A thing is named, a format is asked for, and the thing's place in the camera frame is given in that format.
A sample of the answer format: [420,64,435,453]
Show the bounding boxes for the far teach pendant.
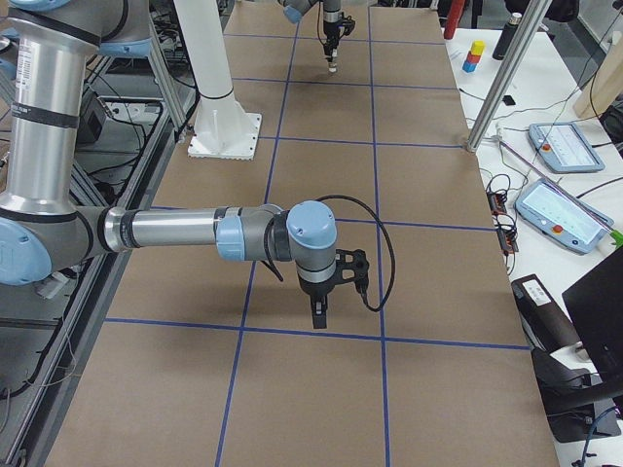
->
[529,122,605,173]

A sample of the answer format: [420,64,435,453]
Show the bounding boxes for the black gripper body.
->
[323,20,340,45]
[299,277,336,299]

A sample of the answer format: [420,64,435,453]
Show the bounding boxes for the stacked coloured blocks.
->
[461,40,486,73]

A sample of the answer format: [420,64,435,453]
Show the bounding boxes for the black camera cable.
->
[313,195,397,313]

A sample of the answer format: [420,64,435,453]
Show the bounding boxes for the red bottle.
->
[443,0,465,40]

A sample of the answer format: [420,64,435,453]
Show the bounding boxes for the black laptop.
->
[563,248,622,378]

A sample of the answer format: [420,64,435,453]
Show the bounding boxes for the aluminium profile post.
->
[465,0,552,153]

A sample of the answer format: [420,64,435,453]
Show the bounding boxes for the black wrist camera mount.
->
[333,249,369,297]
[339,16,356,37]

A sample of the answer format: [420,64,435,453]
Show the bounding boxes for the near teach pendant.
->
[515,178,613,254]

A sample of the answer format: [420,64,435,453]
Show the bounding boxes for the black bottle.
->
[492,13,522,61]

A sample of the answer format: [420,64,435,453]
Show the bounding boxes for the teach pendant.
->
[515,178,613,254]
[529,122,605,173]

